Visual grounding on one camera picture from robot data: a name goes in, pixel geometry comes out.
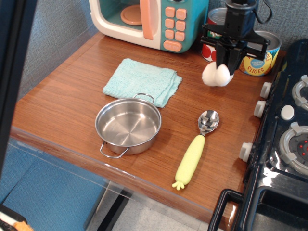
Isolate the light blue folded cloth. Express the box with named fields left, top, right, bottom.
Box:
left=103, top=58, right=182, bottom=108

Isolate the toy microwave teal and cream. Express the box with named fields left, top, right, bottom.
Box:
left=89, top=0, right=208, bottom=53

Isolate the tomato sauce can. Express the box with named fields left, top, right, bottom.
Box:
left=201, top=8, right=227, bottom=62

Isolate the black toy stove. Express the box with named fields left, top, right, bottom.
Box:
left=208, top=39, right=308, bottom=231

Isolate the orange fuzzy object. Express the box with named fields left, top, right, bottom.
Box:
left=13, top=221, right=34, bottom=231

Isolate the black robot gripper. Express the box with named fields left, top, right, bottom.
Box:
left=201, top=0, right=270, bottom=76

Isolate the pineapple slices can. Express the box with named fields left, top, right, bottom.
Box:
left=237, top=30, right=282, bottom=77

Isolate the spoon with yellow handle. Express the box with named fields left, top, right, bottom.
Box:
left=172, top=110, right=220, bottom=191

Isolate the plush mushroom toy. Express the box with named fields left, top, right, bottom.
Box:
left=202, top=62, right=234, bottom=87

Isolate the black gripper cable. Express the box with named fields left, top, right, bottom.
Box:
left=252, top=0, right=273, bottom=25

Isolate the small steel pan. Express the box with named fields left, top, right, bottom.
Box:
left=95, top=93, right=162, bottom=159

